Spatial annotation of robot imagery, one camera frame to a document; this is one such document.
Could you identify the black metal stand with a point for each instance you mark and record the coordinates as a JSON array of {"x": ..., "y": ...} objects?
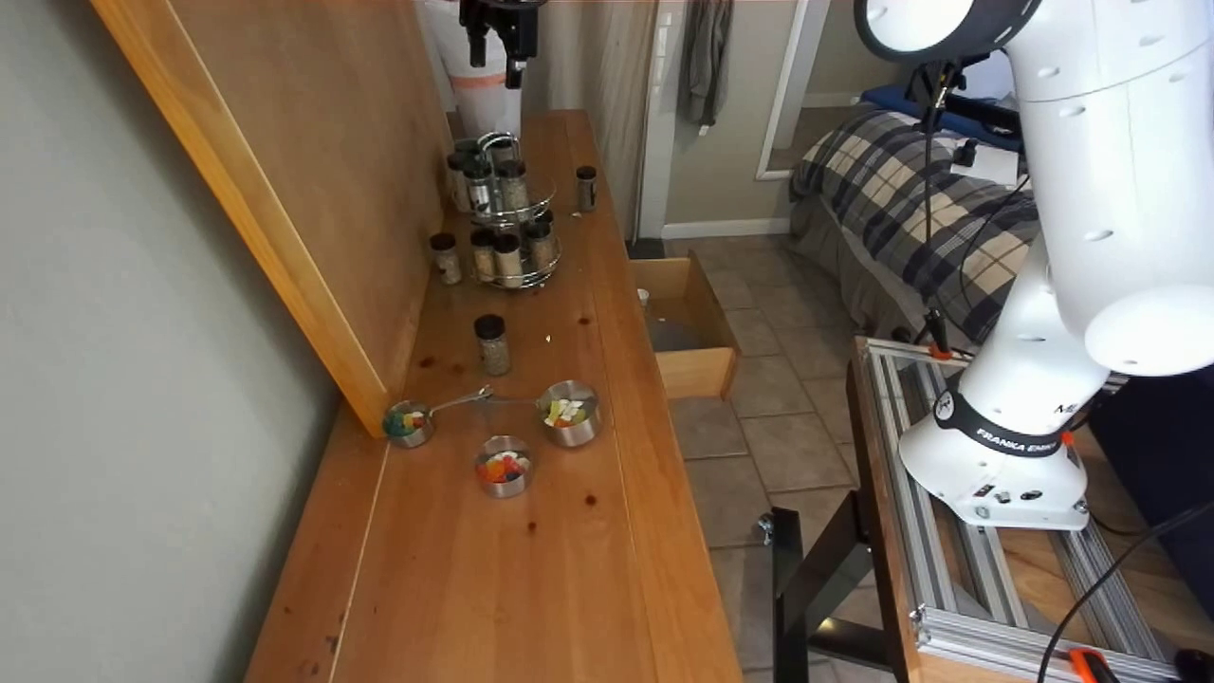
[{"x": 787, "y": 610}]

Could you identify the aluminium extrusion frame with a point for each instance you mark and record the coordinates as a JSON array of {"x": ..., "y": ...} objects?
[{"x": 900, "y": 505}]

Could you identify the pine wood dresser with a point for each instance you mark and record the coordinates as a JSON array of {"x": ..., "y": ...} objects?
[{"x": 555, "y": 592}]

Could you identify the blue item on bed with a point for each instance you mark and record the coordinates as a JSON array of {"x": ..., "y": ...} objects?
[{"x": 942, "y": 116}]

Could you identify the orange clamp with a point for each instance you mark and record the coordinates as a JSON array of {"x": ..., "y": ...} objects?
[{"x": 1086, "y": 666}]

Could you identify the glass bowl with vegetables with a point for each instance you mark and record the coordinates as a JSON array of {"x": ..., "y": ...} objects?
[{"x": 569, "y": 414}]

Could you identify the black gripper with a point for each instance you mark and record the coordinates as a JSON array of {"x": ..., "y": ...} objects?
[{"x": 503, "y": 23}]

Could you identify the beige curtain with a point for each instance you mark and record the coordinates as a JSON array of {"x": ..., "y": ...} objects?
[{"x": 621, "y": 99}]

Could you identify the dark blue furniture piece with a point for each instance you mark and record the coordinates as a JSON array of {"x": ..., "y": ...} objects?
[{"x": 1170, "y": 441}]

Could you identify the white framed mirror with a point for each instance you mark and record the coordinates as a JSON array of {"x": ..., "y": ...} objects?
[{"x": 783, "y": 89}]

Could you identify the hanging grey garment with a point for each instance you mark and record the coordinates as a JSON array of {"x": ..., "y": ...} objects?
[{"x": 706, "y": 57}]

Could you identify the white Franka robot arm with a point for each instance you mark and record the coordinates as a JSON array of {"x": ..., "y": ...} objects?
[{"x": 1113, "y": 193}]

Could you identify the black red clamp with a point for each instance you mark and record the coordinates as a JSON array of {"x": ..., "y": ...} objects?
[{"x": 937, "y": 338}]

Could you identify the open pine drawer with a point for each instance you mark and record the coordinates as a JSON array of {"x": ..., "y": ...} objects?
[{"x": 694, "y": 365}]

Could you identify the steel cup with orange bits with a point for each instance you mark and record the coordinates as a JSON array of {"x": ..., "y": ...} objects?
[{"x": 503, "y": 472}]

